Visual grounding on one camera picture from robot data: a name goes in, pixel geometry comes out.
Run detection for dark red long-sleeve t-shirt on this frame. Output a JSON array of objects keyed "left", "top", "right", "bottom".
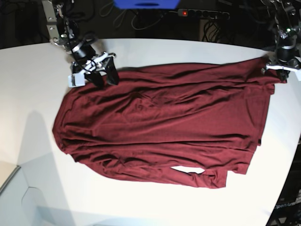
[{"left": 53, "top": 57, "right": 281, "bottom": 189}]

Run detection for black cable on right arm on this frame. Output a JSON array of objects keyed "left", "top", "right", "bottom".
[{"left": 68, "top": 30, "right": 102, "bottom": 71}]

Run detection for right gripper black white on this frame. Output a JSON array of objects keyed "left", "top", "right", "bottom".
[{"left": 70, "top": 43, "right": 119, "bottom": 88}]

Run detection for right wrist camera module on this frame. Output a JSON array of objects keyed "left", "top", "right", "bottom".
[{"left": 68, "top": 73, "right": 86, "bottom": 88}]

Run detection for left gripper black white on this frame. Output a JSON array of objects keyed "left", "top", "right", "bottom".
[{"left": 261, "top": 46, "right": 301, "bottom": 81}]

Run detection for blue box at table back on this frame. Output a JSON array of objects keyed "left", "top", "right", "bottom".
[{"left": 113, "top": 0, "right": 180, "bottom": 9}]

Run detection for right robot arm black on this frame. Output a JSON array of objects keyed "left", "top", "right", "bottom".
[{"left": 42, "top": 0, "right": 119, "bottom": 88}]

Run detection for black OpenArm labelled case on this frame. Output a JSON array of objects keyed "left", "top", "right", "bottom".
[{"left": 267, "top": 143, "right": 301, "bottom": 226}]

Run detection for black power strip red light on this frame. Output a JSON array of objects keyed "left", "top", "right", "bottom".
[{"left": 177, "top": 8, "right": 230, "bottom": 20}]

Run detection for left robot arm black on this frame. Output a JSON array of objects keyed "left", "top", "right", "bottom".
[{"left": 262, "top": 0, "right": 301, "bottom": 81}]

